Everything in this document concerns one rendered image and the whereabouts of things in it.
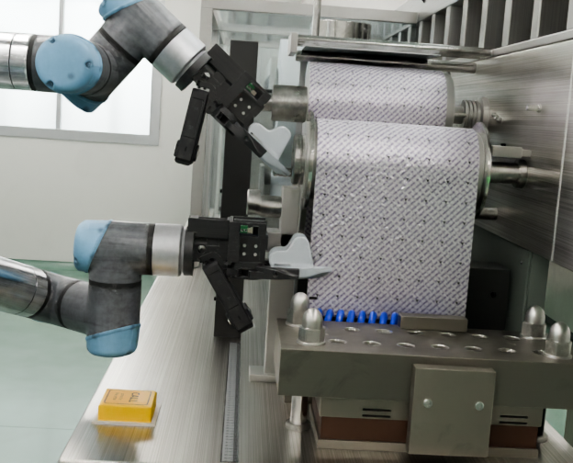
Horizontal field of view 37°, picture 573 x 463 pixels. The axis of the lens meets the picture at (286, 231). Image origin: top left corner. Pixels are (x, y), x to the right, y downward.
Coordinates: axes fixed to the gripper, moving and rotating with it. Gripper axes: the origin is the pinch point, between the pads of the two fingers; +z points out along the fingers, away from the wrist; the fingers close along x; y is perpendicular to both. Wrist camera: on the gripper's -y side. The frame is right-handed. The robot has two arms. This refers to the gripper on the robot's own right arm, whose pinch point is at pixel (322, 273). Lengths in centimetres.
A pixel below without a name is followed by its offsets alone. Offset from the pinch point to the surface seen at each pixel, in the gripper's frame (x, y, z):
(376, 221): -0.3, 8.0, 7.3
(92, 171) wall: 556, -31, -129
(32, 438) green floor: 204, -109, -88
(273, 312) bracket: 7.8, -8.1, -6.4
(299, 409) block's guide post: -12.8, -16.2, -3.0
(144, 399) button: -10.5, -16.6, -23.7
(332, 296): -0.2, -3.3, 1.8
